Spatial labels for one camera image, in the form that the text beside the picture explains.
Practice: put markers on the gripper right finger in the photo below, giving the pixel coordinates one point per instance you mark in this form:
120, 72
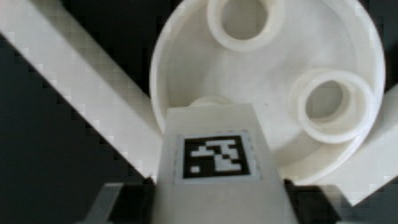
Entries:
314, 208

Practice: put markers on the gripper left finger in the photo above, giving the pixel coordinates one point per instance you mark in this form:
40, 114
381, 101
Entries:
124, 204

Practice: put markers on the white stool leg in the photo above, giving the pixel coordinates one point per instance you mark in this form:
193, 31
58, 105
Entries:
220, 186

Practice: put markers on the white front rail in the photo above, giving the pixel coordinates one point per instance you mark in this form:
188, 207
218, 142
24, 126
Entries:
88, 78

